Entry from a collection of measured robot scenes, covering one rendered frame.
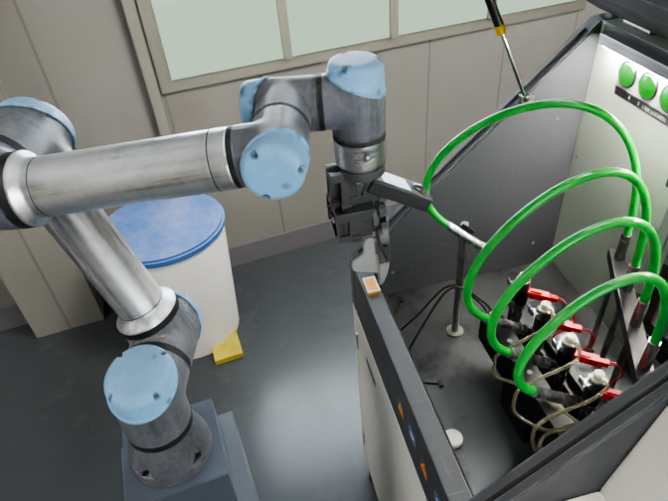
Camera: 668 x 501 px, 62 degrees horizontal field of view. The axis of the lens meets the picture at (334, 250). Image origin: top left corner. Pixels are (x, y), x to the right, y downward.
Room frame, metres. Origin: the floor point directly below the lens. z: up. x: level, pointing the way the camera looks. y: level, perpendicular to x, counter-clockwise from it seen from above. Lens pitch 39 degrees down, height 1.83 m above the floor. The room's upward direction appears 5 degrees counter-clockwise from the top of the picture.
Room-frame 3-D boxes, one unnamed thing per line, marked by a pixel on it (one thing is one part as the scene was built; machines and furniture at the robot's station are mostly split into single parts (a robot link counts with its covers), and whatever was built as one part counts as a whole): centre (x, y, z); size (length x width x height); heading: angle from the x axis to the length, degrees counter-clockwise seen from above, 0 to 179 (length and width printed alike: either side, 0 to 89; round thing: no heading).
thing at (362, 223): (0.71, -0.04, 1.35); 0.09 x 0.08 x 0.12; 100
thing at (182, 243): (1.81, 0.67, 0.29); 0.50 x 0.48 x 0.59; 106
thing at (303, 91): (0.70, 0.05, 1.51); 0.11 x 0.11 x 0.08; 87
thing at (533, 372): (0.65, -0.37, 0.91); 0.34 x 0.10 x 0.15; 10
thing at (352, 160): (0.71, -0.05, 1.43); 0.08 x 0.08 x 0.05
